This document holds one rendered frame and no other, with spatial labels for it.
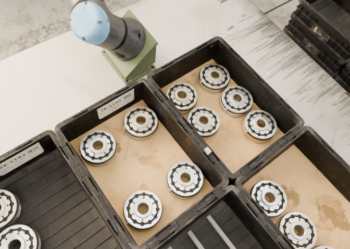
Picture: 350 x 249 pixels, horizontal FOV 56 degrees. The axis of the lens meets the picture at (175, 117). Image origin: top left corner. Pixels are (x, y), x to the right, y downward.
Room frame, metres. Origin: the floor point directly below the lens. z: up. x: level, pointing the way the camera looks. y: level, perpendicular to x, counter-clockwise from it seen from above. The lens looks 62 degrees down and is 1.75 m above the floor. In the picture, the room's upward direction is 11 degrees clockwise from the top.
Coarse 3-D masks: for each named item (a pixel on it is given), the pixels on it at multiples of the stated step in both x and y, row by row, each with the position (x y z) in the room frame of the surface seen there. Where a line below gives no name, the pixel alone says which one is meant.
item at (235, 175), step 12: (216, 36) 0.77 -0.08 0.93; (228, 48) 0.73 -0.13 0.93; (180, 60) 0.64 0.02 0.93; (240, 60) 0.69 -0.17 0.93; (156, 72) 0.58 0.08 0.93; (252, 72) 0.65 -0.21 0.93; (156, 84) 0.54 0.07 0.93; (264, 84) 0.62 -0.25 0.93; (276, 96) 0.58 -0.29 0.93; (288, 108) 0.55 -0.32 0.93; (300, 120) 0.51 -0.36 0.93; (192, 132) 0.41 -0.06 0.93; (288, 132) 0.47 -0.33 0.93; (204, 144) 0.38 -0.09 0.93; (276, 144) 0.42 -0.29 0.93; (216, 156) 0.35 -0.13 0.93; (264, 156) 0.38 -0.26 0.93; (240, 168) 0.33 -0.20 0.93
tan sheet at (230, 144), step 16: (176, 80) 0.64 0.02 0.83; (192, 80) 0.65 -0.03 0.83; (208, 96) 0.60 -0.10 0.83; (224, 128) 0.49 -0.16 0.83; (240, 128) 0.50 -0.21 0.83; (208, 144) 0.43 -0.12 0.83; (224, 144) 0.44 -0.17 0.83; (240, 144) 0.45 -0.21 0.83; (256, 144) 0.46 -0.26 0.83; (224, 160) 0.39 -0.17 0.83; (240, 160) 0.40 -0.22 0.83
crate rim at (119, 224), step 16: (144, 80) 0.55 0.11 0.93; (112, 96) 0.47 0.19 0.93; (160, 96) 0.50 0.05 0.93; (80, 112) 0.40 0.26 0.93; (64, 144) 0.30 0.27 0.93; (80, 160) 0.27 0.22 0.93; (208, 160) 0.33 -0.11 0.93; (224, 176) 0.30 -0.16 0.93; (96, 192) 0.19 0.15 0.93; (208, 192) 0.25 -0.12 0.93; (192, 208) 0.20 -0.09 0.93; (176, 224) 0.16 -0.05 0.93; (128, 240) 0.10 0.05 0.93
